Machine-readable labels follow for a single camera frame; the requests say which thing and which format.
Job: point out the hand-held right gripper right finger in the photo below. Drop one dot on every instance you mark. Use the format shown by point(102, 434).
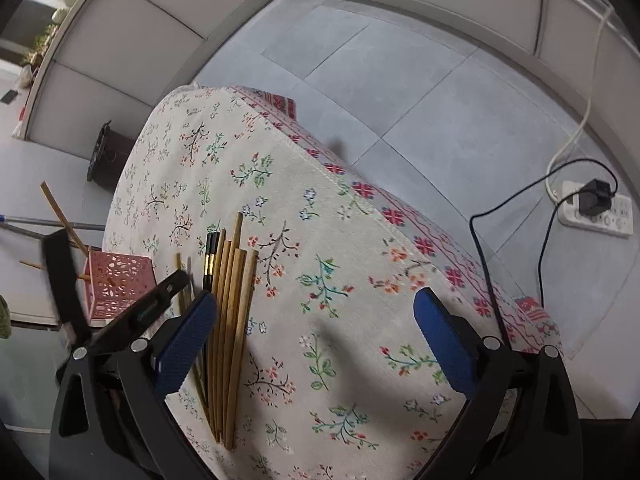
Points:
point(445, 340)

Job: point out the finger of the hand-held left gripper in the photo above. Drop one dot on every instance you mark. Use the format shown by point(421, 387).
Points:
point(62, 280)
point(145, 310)

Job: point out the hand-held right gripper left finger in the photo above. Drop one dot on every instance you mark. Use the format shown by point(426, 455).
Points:
point(187, 340)

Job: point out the long bamboo chopstick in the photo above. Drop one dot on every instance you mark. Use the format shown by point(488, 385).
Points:
point(31, 263)
point(60, 215)

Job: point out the pink perforated chopstick holder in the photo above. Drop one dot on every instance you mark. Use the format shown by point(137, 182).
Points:
point(117, 285)

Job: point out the bunch of wooden chopsticks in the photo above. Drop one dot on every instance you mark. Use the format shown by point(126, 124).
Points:
point(235, 335)

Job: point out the dark round basket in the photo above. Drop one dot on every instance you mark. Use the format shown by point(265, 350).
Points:
point(107, 157)

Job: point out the floral tablecloth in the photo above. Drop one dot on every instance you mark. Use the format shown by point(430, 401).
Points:
point(350, 210)

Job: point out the black charger adapter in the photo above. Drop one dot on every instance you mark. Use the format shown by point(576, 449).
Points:
point(596, 197)

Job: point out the white power strip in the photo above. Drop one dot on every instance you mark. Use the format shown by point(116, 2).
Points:
point(617, 217)

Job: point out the green plants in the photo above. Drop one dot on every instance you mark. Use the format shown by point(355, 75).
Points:
point(39, 47)

